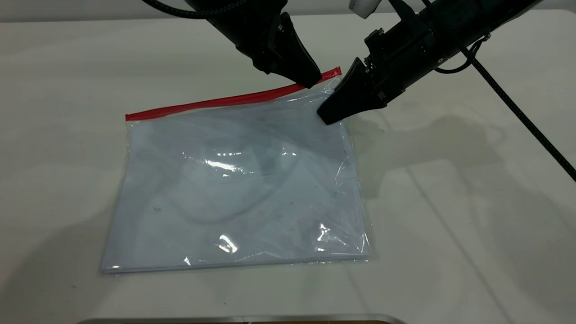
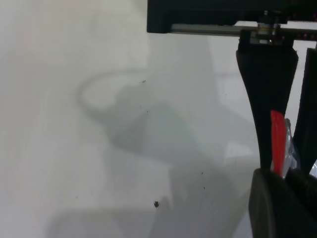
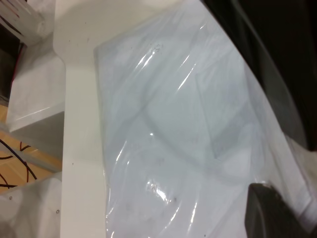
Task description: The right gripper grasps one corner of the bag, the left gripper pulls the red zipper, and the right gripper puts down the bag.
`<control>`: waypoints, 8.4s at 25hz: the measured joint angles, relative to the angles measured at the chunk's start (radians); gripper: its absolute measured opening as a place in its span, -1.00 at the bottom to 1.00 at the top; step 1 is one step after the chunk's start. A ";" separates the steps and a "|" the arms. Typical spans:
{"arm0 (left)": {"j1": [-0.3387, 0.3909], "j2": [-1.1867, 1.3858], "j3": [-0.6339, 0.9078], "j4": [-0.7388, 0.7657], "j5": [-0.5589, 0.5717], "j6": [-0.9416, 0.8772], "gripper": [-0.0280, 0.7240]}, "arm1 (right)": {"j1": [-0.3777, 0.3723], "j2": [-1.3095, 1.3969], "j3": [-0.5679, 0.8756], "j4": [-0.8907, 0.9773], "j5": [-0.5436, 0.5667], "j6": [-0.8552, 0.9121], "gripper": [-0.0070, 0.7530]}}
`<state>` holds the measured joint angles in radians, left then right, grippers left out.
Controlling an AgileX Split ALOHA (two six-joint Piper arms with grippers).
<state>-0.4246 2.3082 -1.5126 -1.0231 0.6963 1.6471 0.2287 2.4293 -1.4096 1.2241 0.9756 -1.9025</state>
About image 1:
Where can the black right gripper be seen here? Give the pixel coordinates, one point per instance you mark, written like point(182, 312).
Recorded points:
point(405, 58)

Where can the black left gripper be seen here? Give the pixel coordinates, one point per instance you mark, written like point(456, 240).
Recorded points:
point(243, 27)

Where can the transparent bag with red zipper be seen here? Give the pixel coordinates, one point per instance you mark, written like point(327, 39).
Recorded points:
point(234, 189)

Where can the silver metal rim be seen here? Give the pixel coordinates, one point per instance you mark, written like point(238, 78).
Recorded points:
point(243, 319)

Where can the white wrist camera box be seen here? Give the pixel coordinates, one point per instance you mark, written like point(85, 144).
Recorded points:
point(365, 6)

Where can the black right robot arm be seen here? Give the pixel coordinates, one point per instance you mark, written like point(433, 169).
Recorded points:
point(477, 22)

